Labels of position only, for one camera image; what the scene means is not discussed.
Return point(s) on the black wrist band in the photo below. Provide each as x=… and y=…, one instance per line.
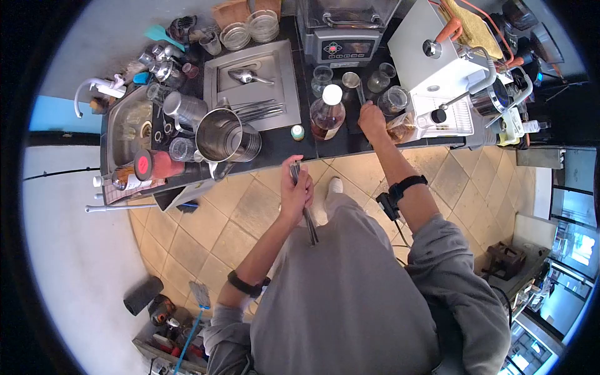
x=247, y=284
x=404, y=187

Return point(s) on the ribbed clear glass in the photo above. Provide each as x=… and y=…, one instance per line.
x=182, y=150

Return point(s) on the person's legs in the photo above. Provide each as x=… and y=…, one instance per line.
x=338, y=201

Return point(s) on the steel milk pitcher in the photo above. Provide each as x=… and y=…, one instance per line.
x=490, y=98

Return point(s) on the red lidded container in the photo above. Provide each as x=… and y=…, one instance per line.
x=154, y=165

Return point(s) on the clear bag with amber contents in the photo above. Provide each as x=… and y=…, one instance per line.
x=402, y=129

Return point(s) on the person's left fingers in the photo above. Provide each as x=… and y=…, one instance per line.
x=307, y=185

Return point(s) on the blender with black base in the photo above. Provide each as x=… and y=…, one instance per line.
x=344, y=47

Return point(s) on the yellow cloth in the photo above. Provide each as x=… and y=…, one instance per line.
x=476, y=28

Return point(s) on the black cylinder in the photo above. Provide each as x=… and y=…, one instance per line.
x=143, y=295

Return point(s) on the row of metal bar utensils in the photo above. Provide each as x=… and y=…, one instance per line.
x=258, y=110

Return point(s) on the person's right fingers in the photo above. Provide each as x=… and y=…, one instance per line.
x=367, y=108

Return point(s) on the steel sink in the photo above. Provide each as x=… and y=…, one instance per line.
x=126, y=131

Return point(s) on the white tap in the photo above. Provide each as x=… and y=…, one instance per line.
x=101, y=86

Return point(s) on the dark wooden stool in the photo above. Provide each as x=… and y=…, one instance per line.
x=505, y=260

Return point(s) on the large steel pitcher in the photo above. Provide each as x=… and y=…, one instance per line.
x=225, y=136

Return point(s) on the small pink glass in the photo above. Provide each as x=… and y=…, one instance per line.
x=190, y=70

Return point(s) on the lying bottle with white cap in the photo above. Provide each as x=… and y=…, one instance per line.
x=126, y=180

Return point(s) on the small clear tumbler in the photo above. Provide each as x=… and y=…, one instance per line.
x=211, y=44

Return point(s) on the pale yellow plastic container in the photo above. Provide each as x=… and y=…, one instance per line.
x=511, y=126

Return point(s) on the person's left hand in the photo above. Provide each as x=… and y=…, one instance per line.
x=294, y=197

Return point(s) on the orange and black tool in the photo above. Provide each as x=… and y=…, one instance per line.
x=161, y=310

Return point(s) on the white espresso machine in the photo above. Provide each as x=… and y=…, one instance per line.
x=422, y=65

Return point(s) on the crate of tools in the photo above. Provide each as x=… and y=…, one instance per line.
x=164, y=349

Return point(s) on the person's body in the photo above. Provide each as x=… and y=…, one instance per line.
x=356, y=300

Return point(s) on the large metal spoon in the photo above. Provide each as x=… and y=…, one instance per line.
x=243, y=76

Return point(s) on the teal silicone spatula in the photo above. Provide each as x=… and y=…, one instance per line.
x=157, y=33

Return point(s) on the white pole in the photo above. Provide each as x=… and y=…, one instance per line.
x=122, y=207

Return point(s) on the person's right hand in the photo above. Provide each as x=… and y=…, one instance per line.
x=372, y=124

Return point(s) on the amber bottle with white cap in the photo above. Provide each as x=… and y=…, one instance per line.
x=327, y=117

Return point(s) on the cluster of small steel cups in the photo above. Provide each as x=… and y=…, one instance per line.
x=161, y=63

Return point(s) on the wide clear glass cup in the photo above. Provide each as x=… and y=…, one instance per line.
x=393, y=101

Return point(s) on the glass display cabinet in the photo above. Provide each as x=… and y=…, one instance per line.
x=558, y=290

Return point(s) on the steel drainer tray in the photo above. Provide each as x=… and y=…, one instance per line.
x=276, y=98

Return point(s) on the small bottle with green cap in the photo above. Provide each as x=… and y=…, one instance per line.
x=297, y=133

